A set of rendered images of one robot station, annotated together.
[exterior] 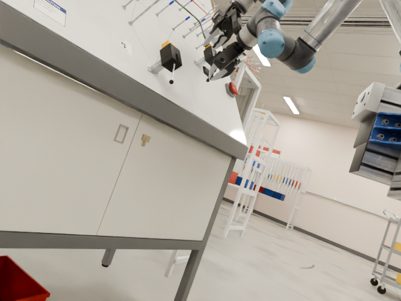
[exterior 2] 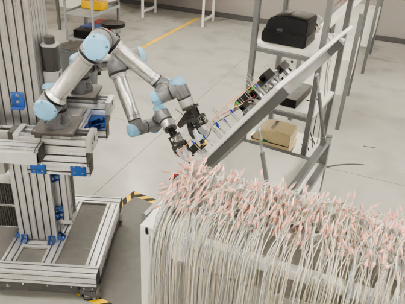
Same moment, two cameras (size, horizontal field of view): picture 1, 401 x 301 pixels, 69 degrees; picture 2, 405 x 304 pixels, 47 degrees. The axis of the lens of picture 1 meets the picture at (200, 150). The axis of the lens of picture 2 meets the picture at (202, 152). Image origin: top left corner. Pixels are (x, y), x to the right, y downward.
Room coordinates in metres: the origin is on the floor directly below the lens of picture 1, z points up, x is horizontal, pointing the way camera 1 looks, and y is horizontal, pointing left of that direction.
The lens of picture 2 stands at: (3.28, -0.34, 2.32)
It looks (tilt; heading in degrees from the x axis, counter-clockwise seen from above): 29 degrees down; 167
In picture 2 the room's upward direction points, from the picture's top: 3 degrees clockwise
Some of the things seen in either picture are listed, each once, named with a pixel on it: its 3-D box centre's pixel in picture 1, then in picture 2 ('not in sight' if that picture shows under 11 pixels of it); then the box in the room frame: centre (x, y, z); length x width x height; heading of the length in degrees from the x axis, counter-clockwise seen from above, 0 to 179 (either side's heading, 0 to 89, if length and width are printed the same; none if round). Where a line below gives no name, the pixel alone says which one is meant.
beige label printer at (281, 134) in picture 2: not in sight; (273, 136); (0.36, 0.84, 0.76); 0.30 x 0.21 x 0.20; 54
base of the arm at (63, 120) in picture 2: not in sight; (56, 115); (0.87, -0.62, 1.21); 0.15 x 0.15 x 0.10
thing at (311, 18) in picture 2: not in sight; (289, 27); (0.36, 0.85, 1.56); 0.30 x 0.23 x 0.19; 52
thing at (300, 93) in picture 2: not in sight; (281, 91); (0.32, 0.87, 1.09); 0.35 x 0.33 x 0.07; 140
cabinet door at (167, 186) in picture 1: (176, 188); not in sight; (1.12, 0.03, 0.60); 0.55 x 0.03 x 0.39; 140
